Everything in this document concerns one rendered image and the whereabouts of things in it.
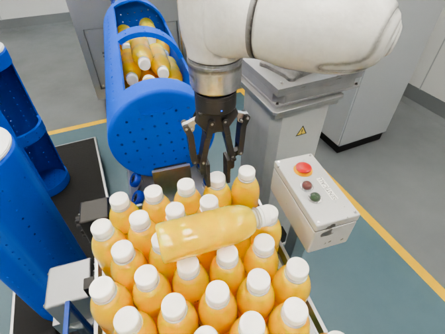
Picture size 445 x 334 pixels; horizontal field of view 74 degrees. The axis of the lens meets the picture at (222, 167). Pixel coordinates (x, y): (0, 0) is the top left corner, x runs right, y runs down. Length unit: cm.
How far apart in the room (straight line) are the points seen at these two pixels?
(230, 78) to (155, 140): 37
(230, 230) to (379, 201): 189
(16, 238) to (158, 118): 64
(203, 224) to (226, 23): 31
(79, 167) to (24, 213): 121
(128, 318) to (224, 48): 42
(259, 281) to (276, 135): 76
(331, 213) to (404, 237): 158
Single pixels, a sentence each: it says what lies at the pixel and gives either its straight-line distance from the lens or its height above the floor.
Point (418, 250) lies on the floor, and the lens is 218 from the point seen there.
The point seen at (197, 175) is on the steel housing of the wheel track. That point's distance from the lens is 92.
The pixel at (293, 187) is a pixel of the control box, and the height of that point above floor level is 110.
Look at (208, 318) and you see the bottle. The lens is 55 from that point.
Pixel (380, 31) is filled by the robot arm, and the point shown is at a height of 146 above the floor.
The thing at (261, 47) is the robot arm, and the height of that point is 143.
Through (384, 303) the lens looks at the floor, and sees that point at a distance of 190.
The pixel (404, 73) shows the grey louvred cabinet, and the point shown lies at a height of 62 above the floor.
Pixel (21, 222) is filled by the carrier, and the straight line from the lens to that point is 114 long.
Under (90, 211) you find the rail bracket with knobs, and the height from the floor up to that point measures 100.
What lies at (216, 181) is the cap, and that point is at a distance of 66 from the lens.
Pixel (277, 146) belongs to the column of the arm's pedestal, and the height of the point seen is 82.
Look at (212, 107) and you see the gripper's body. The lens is 51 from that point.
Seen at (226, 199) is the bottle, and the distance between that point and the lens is 69.
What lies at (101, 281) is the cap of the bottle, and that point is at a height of 110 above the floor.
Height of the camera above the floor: 158
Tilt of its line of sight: 43 degrees down
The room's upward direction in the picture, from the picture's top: straight up
